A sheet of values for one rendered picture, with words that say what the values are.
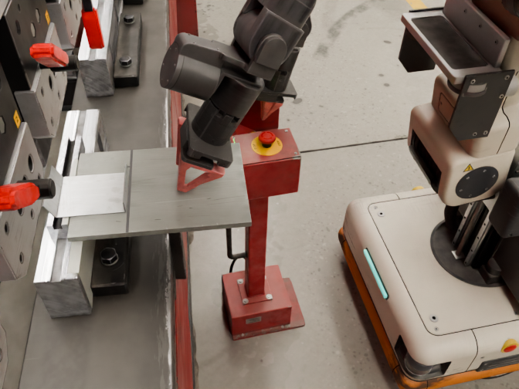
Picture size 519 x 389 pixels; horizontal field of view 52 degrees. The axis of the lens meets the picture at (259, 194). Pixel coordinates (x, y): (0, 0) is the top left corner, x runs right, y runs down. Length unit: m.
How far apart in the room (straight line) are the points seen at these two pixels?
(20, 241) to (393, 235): 1.38
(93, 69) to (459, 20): 0.77
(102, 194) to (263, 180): 0.50
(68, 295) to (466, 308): 1.16
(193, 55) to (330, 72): 2.31
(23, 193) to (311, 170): 1.96
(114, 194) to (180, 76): 0.26
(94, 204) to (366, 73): 2.30
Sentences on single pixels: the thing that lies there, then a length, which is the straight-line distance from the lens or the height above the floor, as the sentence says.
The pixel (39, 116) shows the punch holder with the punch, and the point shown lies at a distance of 0.64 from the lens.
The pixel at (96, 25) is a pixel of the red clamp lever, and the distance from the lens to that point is 0.85.
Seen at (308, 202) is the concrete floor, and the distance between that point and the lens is 2.19.
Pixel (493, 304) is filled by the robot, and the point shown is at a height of 0.28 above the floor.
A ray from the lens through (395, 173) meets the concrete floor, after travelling 2.38.
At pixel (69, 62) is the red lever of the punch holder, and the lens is 0.64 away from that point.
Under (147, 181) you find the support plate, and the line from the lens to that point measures 0.85.
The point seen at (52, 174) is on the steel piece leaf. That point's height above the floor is 1.02.
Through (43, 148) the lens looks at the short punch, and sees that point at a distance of 0.76.
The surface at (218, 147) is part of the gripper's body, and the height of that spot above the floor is 1.10.
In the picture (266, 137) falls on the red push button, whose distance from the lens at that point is 1.21.
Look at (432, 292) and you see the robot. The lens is 1.66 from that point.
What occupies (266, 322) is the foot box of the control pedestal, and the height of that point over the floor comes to 0.06.
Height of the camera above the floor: 1.59
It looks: 46 degrees down
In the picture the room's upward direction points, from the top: 2 degrees clockwise
